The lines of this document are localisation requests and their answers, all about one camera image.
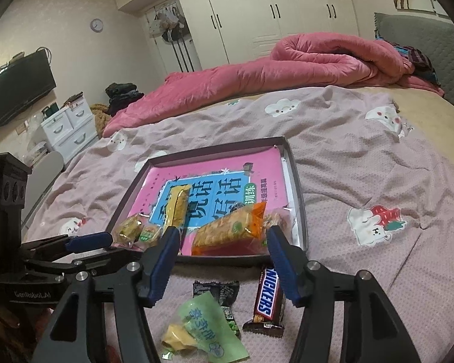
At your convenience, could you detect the green translucent pastry packet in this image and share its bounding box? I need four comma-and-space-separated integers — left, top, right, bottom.
161, 291, 250, 361

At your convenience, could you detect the long yellow snack packet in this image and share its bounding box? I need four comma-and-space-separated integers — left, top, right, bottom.
163, 183, 193, 229

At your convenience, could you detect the white drawer cabinet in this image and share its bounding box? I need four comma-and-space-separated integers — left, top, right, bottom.
41, 93, 99, 159

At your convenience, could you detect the brown plush toy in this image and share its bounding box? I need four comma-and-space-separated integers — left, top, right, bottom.
90, 103, 114, 137

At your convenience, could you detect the pink book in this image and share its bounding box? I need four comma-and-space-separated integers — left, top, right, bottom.
127, 147, 288, 258

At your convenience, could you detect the black flat television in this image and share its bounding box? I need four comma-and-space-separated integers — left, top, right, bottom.
0, 51, 57, 130

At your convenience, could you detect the pink quilt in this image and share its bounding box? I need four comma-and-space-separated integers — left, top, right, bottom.
103, 33, 445, 139

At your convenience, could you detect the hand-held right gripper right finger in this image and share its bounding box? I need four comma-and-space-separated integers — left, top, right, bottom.
265, 225, 411, 363

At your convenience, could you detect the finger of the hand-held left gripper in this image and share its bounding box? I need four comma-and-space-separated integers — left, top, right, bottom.
21, 231, 114, 260
25, 251, 142, 276

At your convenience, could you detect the white door with hooks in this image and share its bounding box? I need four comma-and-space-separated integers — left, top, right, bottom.
142, 2, 197, 74

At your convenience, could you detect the striped clothes pile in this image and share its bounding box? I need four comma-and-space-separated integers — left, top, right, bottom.
376, 38, 441, 86

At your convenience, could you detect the beige bed sheet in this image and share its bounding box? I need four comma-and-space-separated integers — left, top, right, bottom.
197, 83, 454, 171

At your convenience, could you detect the grey padded headboard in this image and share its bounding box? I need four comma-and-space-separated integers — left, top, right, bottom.
374, 12, 454, 118

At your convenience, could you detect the dark purple cardboard tray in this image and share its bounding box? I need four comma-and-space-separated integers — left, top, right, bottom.
105, 135, 309, 267

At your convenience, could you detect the dark clothes pile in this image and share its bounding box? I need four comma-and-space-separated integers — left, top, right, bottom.
105, 82, 145, 116

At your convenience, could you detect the black green pea packet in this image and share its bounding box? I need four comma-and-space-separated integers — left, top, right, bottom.
192, 280, 241, 339

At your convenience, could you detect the brown chocolate bar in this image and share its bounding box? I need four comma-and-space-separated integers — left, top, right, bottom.
243, 265, 286, 336

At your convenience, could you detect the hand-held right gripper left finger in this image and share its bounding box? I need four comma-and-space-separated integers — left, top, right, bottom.
34, 227, 182, 363

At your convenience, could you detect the printed pink bed sheet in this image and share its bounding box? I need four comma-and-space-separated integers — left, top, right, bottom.
23, 85, 454, 363

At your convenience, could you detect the white wardrobe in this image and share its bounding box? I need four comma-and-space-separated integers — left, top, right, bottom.
173, 0, 360, 72

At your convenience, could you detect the small clear candy packet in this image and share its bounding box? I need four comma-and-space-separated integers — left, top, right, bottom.
111, 214, 144, 249

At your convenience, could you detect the orange cracker packet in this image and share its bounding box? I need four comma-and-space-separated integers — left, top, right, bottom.
191, 201, 268, 257

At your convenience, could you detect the round pastry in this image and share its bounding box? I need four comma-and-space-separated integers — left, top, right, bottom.
138, 224, 163, 251

